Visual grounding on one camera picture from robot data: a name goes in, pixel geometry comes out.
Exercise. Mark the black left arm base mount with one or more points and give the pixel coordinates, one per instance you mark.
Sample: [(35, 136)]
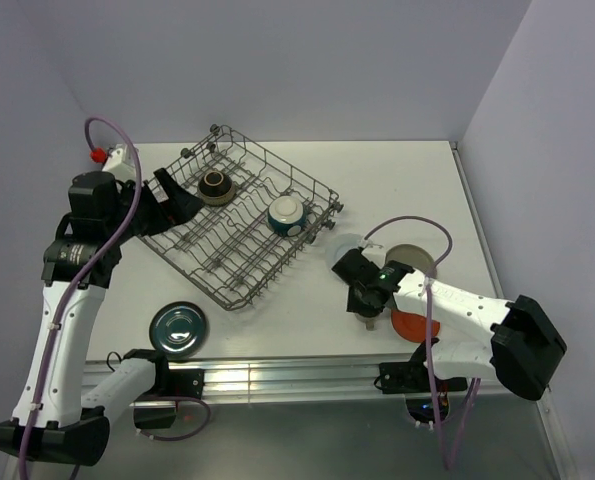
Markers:
[(174, 385)]

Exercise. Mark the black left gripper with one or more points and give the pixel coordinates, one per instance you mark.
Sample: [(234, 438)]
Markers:
[(178, 208)]

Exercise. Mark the brown bowl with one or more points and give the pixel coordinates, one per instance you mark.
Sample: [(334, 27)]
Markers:
[(216, 188)]

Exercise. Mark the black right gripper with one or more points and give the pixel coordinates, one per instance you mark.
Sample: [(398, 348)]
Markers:
[(353, 305)]

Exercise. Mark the grey round plate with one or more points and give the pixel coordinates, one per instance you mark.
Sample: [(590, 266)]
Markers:
[(412, 255)]

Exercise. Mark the grey ceramic mug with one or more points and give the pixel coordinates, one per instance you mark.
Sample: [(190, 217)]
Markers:
[(369, 322)]

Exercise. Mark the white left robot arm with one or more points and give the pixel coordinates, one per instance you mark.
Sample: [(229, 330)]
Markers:
[(54, 421)]

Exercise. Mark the dark teal plate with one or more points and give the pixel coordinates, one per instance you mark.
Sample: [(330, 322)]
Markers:
[(179, 330)]

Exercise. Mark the aluminium table edge rail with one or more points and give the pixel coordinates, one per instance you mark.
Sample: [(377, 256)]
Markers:
[(245, 383)]

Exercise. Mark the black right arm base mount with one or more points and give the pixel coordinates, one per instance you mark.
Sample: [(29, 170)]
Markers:
[(411, 379)]

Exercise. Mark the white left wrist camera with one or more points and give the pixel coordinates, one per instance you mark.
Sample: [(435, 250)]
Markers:
[(116, 160)]

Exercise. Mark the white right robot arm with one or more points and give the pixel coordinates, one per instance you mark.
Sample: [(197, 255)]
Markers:
[(511, 341)]

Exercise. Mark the light blue scalloped plate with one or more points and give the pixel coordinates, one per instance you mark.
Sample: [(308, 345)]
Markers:
[(340, 245)]

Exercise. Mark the orange round plate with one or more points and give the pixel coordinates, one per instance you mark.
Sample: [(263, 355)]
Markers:
[(411, 327)]

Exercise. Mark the grey wire dish rack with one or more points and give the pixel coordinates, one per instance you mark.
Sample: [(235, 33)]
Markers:
[(230, 252)]

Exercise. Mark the teal bowl cream inside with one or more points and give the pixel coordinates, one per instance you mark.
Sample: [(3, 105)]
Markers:
[(286, 216)]

